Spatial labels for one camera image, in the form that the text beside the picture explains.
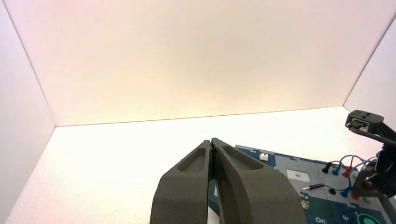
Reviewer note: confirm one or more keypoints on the white slider knob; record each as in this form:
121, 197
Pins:
264, 156

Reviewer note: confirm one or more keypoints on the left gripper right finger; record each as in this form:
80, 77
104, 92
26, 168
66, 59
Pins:
260, 198

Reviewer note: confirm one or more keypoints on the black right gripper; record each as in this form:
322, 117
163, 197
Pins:
388, 173

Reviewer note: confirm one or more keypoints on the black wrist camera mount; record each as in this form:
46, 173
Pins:
371, 120

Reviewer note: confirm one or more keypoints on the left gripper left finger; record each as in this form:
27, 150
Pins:
182, 198

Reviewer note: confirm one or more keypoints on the white display screen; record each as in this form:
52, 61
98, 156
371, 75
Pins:
298, 175

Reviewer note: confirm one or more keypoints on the grey and teal task box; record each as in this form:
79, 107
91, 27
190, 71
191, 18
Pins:
321, 204

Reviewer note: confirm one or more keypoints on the black green rotary knob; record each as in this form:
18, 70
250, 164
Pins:
368, 219

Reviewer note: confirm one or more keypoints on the metal toggle switch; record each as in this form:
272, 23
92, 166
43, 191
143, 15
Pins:
305, 204

